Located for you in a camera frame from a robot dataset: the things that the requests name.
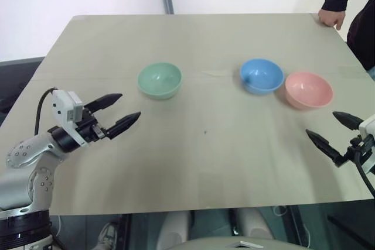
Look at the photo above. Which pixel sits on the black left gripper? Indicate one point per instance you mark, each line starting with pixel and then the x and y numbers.
pixel 89 131

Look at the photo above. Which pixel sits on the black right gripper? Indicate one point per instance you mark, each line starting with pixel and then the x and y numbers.
pixel 356 147

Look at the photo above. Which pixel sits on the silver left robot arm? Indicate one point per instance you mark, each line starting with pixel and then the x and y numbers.
pixel 20 156

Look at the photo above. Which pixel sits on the person's bare hand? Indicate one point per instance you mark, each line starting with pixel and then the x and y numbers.
pixel 331 18

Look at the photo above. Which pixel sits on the red-pink plastic bowl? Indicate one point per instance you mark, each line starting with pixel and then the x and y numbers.
pixel 309 90

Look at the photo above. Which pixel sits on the green plastic bowl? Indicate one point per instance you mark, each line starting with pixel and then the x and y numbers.
pixel 159 81

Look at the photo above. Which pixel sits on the blue plastic bowl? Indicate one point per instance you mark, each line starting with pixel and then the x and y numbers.
pixel 262 77

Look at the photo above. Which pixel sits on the black table leg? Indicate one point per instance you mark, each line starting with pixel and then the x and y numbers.
pixel 299 226
pixel 124 231

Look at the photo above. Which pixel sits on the person's dark-clothed torso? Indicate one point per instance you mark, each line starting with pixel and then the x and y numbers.
pixel 364 36

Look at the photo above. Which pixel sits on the black cabinet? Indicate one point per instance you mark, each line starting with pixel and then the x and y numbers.
pixel 16 83

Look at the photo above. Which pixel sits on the pale rounded shell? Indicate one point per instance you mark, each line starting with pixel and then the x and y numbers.
pixel 173 229
pixel 256 223

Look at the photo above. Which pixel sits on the grey sneaker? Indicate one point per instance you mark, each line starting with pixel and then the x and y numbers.
pixel 107 235

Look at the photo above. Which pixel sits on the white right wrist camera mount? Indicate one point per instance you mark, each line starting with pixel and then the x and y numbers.
pixel 368 125

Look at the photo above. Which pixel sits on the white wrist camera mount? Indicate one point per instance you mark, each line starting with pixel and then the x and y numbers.
pixel 63 106
pixel 368 125

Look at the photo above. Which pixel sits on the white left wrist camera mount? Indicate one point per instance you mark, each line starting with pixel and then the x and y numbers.
pixel 63 106

